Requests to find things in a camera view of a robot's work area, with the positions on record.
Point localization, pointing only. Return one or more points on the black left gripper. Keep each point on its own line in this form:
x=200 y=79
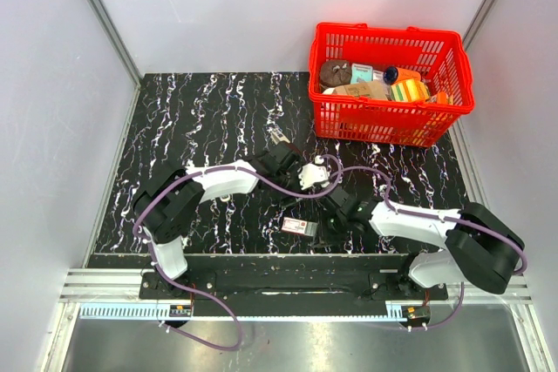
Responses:
x=287 y=199

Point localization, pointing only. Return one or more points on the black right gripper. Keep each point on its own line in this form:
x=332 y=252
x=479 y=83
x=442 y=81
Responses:
x=323 y=213

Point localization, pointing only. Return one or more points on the cream metal stapler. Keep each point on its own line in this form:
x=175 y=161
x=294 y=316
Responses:
x=277 y=136

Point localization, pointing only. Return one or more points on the red staple box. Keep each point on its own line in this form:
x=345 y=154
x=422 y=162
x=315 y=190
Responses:
x=299 y=227

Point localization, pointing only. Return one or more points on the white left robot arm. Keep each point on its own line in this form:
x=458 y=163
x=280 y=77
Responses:
x=166 y=205

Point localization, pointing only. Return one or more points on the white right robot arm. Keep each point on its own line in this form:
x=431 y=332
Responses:
x=474 y=245

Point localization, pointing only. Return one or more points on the brown round bun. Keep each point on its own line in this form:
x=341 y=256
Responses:
x=335 y=72

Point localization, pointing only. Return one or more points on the black marble pattern mat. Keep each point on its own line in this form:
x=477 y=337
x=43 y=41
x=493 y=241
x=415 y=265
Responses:
x=208 y=119

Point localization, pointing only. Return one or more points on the brown cardboard box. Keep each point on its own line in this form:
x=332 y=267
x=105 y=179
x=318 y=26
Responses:
x=372 y=90

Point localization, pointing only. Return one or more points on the teal white small box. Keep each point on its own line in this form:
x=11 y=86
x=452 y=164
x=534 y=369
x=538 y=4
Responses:
x=361 y=73

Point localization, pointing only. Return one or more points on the red plastic shopping basket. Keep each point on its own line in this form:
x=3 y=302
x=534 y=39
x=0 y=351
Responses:
x=439 y=57

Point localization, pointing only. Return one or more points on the blue cap bottle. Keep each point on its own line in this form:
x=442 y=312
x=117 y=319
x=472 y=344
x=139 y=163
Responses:
x=394 y=75

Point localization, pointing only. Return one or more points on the green yellow striped box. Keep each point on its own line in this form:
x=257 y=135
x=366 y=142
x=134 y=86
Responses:
x=410 y=90

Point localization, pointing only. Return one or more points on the orange packet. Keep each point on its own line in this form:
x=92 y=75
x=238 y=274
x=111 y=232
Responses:
x=441 y=98

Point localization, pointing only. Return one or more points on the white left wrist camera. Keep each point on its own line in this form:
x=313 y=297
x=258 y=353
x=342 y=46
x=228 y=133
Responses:
x=315 y=173

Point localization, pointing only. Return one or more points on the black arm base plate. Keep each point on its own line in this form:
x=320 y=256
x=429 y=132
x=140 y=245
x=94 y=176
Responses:
x=378 y=276

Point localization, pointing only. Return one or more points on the aluminium frame rail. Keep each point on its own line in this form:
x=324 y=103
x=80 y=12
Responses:
x=135 y=294

